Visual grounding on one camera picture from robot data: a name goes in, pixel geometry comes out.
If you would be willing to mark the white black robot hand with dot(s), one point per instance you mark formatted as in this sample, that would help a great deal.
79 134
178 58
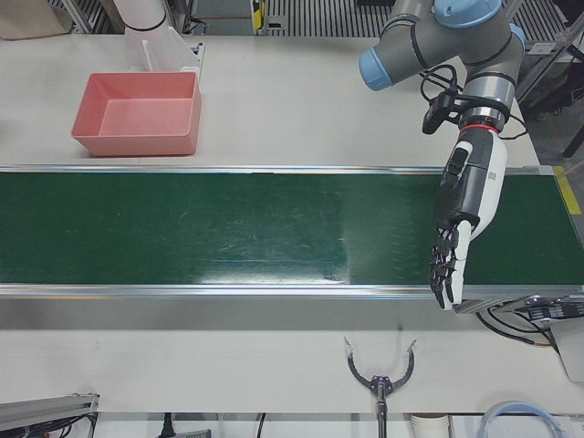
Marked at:
479 182

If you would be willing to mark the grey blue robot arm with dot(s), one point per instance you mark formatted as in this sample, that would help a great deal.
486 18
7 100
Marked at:
456 41

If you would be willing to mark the grey control box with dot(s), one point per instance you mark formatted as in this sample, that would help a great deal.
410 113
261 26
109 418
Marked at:
572 351

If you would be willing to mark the pink plastic box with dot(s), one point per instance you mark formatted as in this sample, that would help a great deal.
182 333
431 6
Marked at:
137 146

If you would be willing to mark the brown cardboard box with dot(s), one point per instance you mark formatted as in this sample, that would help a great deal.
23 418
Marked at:
32 18

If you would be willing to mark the black terminal strip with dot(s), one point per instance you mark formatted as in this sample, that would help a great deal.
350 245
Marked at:
552 310

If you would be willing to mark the black claw grabber tool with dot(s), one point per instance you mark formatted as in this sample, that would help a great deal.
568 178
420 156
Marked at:
381 383

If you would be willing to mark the grey slatted rack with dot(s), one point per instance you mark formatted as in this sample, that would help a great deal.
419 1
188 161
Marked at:
319 18

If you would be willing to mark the white pipe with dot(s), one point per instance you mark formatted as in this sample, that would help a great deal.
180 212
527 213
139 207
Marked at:
429 426

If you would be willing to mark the green conveyor belt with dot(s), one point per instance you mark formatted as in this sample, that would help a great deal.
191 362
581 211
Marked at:
228 228

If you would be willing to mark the aluminium profile bar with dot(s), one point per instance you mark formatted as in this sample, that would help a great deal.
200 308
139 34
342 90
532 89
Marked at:
45 406

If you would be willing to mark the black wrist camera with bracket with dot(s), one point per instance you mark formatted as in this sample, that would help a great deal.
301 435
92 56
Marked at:
433 114

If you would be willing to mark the yellow black post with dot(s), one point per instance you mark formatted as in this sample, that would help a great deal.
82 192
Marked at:
258 11

